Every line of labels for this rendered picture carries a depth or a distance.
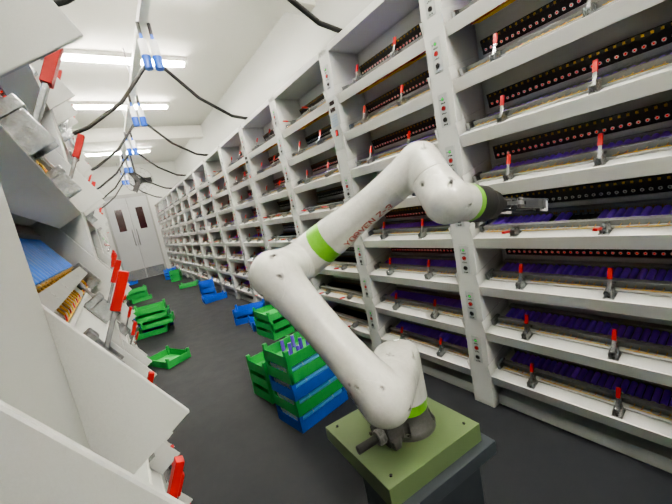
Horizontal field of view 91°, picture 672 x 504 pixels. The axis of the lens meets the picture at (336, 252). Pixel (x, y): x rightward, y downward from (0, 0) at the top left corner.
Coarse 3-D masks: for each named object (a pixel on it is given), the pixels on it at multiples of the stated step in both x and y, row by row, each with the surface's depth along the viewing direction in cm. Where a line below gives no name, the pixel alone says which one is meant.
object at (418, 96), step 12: (408, 84) 160; (420, 84) 155; (384, 96) 173; (396, 96) 168; (408, 96) 149; (420, 96) 137; (372, 108) 184; (384, 108) 163; (396, 108) 148; (408, 108) 144; (420, 108) 139; (360, 120) 170; (372, 120) 162; (384, 120) 156; (348, 132) 178; (360, 132) 172
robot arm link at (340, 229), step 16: (416, 144) 79; (432, 144) 80; (400, 160) 81; (416, 160) 78; (432, 160) 77; (384, 176) 83; (400, 176) 81; (416, 176) 78; (368, 192) 85; (384, 192) 83; (400, 192) 83; (352, 208) 87; (368, 208) 85; (384, 208) 85; (320, 224) 92; (336, 224) 89; (352, 224) 88; (368, 224) 88; (336, 240) 90; (352, 240) 91
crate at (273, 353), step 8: (288, 336) 170; (296, 336) 174; (264, 344) 159; (272, 344) 164; (296, 344) 171; (304, 344) 169; (264, 352) 160; (272, 352) 164; (280, 352) 165; (296, 352) 150; (304, 352) 153; (312, 352) 156; (272, 360) 156; (280, 360) 150; (288, 360) 147; (296, 360) 150; (288, 368) 147
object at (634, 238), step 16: (480, 224) 135; (480, 240) 130; (496, 240) 125; (512, 240) 120; (528, 240) 116; (544, 240) 111; (560, 240) 107; (576, 240) 104; (592, 240) 100; (608, 240) 97; (624, 240) 94; (640, 240) 91; (656, 240) 89
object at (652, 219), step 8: (632, 216) 96; (640, 216) 94; (648, 216) 93; (656, 216) 91; (664, 216) 90; (488, 224) 133; (496, 224) 130; (504, 224) 127; (512, 224) 124; (520, 224) 121; (528, 224) 119; (536, 224) 116; (544, 224) 114; (552, 224) 112; (560, 224) 110; (568, 224) 109; (576, 224) 107; (584, 224) 105; (592, 224) 103; (600, 224) 102; (616, 224) 99; (624, 224) 97; (632, 224) 96; (648, 224) 92
